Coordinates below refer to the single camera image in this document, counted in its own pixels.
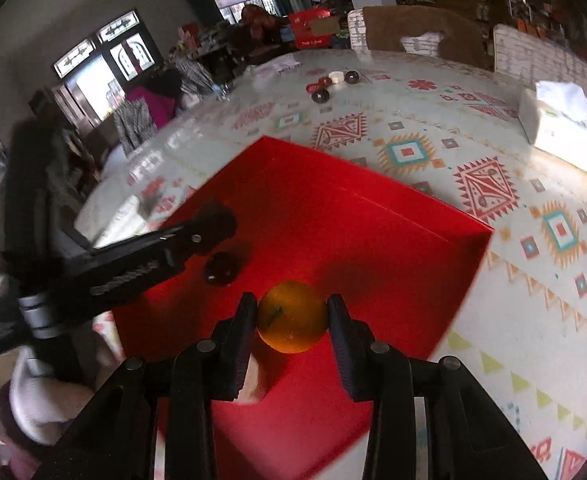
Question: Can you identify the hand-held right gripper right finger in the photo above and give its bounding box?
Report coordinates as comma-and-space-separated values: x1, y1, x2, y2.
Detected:
326, 294, 549, 480

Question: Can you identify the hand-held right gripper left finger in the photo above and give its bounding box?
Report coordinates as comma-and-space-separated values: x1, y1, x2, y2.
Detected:
33, 292, 259, 480

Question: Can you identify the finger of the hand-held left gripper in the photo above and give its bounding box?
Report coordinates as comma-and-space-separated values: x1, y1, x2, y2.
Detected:
150, 200, 238, 281

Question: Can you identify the dark red apple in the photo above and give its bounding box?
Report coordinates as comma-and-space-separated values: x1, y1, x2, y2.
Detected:
204, 252, 241, 287

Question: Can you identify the orange tangerine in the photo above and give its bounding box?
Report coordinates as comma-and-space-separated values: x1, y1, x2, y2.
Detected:
257, 281, 330, 354

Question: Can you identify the red cardboard box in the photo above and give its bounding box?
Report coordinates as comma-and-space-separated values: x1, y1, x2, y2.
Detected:
110, 135, 495, 480

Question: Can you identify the person's left hand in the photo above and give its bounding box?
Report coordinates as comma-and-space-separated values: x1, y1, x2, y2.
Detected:
9, 355, 101, 446

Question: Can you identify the black white striped cloth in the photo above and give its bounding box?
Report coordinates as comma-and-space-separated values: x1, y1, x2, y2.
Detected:
113, 100, 156, 153

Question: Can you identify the pink cloth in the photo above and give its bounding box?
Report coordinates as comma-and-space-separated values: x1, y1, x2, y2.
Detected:
126, 85, 178, 128

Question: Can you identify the window with patterned glass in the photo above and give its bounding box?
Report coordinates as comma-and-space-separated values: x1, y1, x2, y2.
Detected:
53, 10, 156, 126

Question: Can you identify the red gift carton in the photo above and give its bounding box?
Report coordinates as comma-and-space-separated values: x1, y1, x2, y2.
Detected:
288, 7, 345, 50

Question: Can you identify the white tissue box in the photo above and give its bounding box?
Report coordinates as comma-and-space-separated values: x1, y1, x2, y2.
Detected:
517, 80, 587, 177

